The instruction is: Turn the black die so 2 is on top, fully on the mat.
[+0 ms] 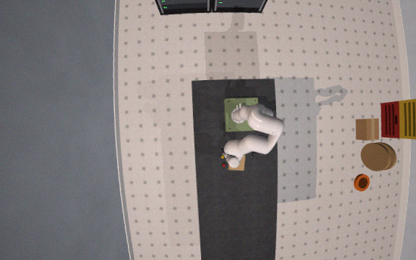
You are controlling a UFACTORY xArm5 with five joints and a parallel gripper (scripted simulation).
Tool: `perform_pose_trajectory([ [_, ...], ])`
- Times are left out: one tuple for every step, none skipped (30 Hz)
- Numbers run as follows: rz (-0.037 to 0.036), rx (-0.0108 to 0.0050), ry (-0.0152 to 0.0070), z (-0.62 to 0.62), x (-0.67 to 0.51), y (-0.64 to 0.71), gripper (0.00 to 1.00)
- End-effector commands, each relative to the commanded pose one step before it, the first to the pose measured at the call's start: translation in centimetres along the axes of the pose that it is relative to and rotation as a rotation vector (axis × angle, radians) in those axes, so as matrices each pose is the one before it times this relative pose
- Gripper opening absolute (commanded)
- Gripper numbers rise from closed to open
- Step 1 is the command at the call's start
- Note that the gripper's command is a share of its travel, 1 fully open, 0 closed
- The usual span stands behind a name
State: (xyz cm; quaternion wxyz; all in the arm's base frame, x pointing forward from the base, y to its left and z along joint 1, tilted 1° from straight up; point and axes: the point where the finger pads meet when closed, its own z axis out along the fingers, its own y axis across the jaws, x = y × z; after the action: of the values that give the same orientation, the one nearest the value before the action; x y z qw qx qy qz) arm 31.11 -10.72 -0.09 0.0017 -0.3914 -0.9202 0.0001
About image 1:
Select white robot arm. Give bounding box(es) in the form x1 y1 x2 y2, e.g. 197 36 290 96
224 104 284 168

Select tan flat mat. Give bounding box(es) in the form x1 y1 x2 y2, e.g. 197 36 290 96
228 155 246 171

